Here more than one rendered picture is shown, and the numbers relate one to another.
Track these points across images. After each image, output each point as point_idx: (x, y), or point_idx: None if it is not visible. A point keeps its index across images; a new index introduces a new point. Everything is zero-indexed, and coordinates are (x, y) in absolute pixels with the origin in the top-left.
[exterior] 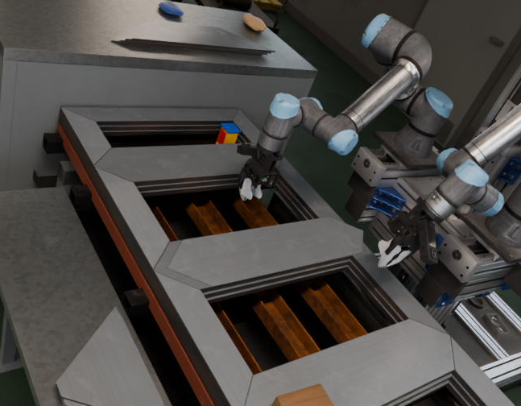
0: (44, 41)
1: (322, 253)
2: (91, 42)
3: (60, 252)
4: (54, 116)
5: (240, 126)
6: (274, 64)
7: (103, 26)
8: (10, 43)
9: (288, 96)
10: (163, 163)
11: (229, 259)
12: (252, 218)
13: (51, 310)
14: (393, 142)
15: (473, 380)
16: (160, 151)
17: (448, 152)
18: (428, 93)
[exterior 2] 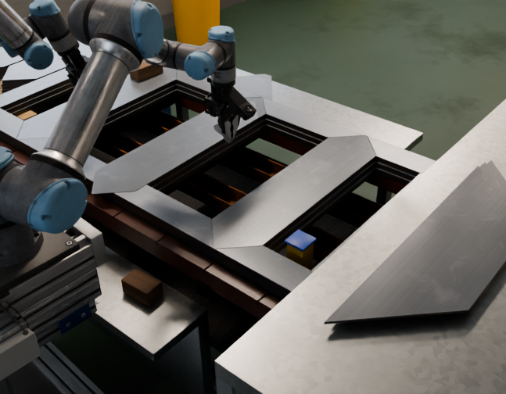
0: None
1: (139, 153)
2: (496, 147)
3: None
4: None
5: (293, 265)
6: (304, 294)
7: None
8: None
9: (221, 30)
10: (325, 163)
11: (217, 119)
12: None
13: (305, 105)
14: (45, 234)
15: (8, 119)
16: (339, 174)
17: (46, 44)
18: (10, 150)
